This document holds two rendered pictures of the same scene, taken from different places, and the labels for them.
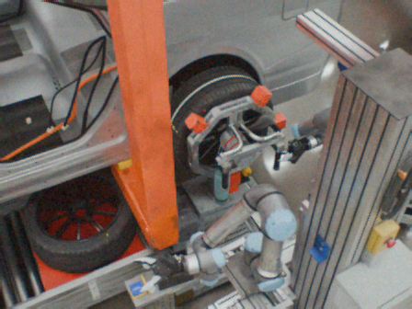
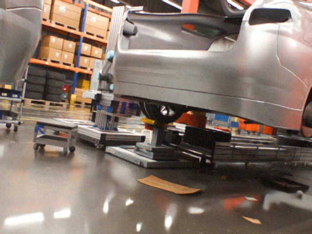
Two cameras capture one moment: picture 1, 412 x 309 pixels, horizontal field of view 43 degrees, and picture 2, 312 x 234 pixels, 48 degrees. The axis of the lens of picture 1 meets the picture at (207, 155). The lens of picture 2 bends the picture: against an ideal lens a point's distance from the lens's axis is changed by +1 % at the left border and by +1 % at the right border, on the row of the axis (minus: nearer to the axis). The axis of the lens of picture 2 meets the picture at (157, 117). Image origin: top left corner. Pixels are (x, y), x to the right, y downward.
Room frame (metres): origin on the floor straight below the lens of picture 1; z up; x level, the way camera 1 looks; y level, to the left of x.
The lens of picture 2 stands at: (6.45, -1.31, 0.80)
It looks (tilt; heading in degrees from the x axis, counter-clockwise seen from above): 3 degrees down; 164
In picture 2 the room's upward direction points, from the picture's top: 10 degrees clockwise
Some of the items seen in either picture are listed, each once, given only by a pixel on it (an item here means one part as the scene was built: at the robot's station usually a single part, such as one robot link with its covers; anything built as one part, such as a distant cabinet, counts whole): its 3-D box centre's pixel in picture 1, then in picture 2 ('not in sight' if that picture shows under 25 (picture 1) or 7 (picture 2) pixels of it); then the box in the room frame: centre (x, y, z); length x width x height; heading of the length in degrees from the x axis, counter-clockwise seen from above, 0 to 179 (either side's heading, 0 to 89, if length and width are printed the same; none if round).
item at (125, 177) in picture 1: (135, 177); (189, 112); (1.98, 0.42, 0.69); 0.52 x 0.17 x 0.35; 27
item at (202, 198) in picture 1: (216, 178); (157, 137); (2.28, -0.06, 0.32); 0.40 x 0.30 x 0.28; 117
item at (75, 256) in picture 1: (82, 217); (206, 137); (1.91, 0.78, 0.39); 0.66 x 0.66 x 0.24
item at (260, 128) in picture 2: not in sight; (262, 123); (1.09, 2.13, 0.69); 0.52 x 0.17 x 0.35; 27
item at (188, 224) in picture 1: (174, 215); (170, 142); (2.02, 0.21, 0.26); 0.42 x 0.18 x 0.35; 27
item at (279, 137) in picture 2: not in sight; (294, 144); (0.64, 3.21, 0.39); 0.66 x 0.66 x 0.24
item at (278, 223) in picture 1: (271, 246); not in sight; (1.17, -0.26, 1.19); 0.15 x 0.12 x 0.55; 16
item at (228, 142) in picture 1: (237, 147); not in sight; (2.07, -0.18, 0.85); 0.21 x 0.14 x 0.14; 27
